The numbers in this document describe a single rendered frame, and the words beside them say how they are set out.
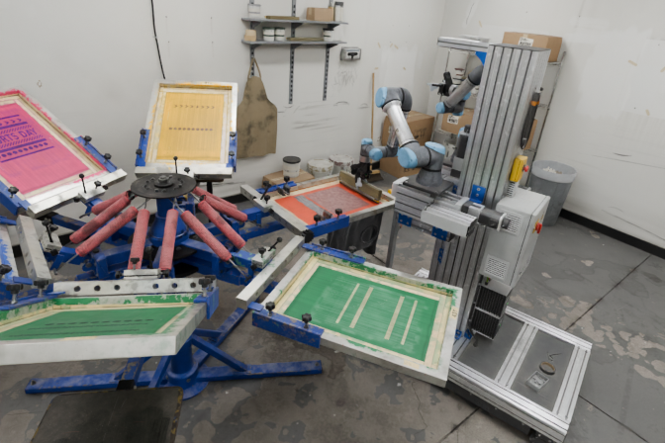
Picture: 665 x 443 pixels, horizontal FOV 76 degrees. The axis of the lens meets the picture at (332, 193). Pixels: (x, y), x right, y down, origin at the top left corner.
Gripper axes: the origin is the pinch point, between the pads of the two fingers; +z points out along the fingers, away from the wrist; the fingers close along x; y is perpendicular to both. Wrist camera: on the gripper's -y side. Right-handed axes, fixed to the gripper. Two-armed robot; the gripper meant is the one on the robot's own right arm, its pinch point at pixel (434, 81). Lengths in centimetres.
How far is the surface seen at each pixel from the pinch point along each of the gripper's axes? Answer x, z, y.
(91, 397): -241, -134, 40
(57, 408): -250, -135, 39
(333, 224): -118, -62, 54
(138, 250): -219, -82, 23
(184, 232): -198, -57, 35
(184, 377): -218, -59, 128
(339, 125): 22, 205, 98
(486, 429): -70, -152, 160
